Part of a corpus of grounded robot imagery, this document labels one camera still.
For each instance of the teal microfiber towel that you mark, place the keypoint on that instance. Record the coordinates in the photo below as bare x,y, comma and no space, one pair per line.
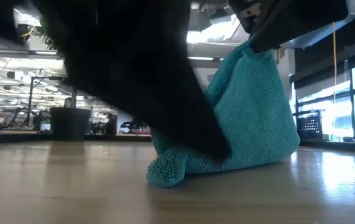
251,118

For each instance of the black background rig frame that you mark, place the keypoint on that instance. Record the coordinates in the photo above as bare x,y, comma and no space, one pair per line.
31,93

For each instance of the person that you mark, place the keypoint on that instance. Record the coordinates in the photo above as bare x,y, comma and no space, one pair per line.
67,102
111,124

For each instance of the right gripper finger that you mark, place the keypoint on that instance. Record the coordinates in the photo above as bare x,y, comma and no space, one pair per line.
304,18

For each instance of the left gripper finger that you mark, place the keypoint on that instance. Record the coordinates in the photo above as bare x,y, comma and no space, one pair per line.
164,102

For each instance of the green potted plant black pot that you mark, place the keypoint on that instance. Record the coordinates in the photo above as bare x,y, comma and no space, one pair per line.
70,124

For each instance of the black background robot arm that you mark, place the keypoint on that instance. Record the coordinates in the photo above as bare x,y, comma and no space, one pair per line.
133,126

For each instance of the ceiling light bar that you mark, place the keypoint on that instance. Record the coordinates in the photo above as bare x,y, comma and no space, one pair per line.
202,58

